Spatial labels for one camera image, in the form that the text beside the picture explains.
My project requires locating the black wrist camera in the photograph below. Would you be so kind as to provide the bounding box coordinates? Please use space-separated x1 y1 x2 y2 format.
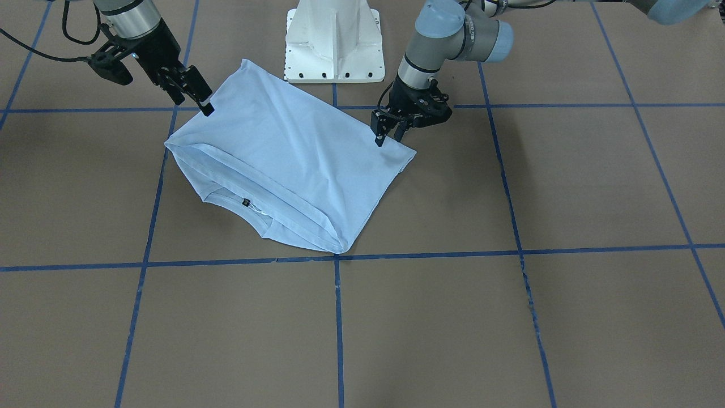
413 81 451 128
87 40 134 86

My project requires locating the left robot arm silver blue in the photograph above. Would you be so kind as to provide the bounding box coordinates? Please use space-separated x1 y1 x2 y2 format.
370 1 552 147

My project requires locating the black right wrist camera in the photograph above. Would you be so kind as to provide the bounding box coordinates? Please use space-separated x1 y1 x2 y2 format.
87 40 134 86

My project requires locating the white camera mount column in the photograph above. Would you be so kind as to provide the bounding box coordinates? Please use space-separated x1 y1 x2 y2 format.
283 1 386 84

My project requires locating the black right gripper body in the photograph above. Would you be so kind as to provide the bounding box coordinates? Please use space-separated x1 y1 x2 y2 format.
127 20 186 86

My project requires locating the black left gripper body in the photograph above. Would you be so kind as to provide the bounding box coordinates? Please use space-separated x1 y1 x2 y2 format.
386 76 438 118

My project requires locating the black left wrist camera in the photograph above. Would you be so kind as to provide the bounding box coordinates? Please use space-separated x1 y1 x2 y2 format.
413 81 451 128

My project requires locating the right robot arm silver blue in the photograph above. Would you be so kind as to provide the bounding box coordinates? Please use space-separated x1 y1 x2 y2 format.
88 1 214 116

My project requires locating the light blue t-shirt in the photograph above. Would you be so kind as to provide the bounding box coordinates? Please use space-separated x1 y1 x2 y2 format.
165 59 415 254

